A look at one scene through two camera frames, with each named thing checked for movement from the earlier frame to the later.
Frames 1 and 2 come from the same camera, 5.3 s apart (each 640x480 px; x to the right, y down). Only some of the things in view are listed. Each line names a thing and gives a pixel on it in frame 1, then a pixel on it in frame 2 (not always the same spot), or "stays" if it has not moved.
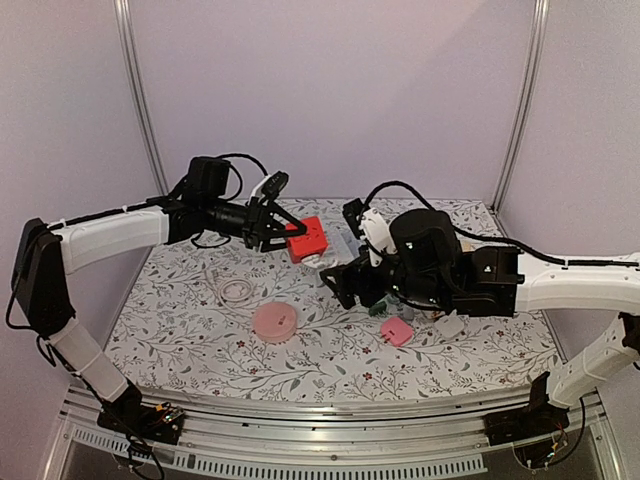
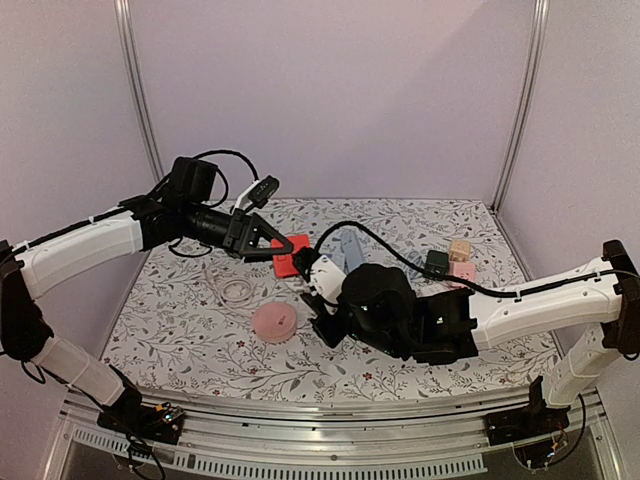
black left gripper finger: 277,211 → 260,228
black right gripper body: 353,279 → 326,325
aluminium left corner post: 137,97 stays
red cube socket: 313,242 → 284,264
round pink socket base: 274,322 stays
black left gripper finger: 280,242 → 267,254
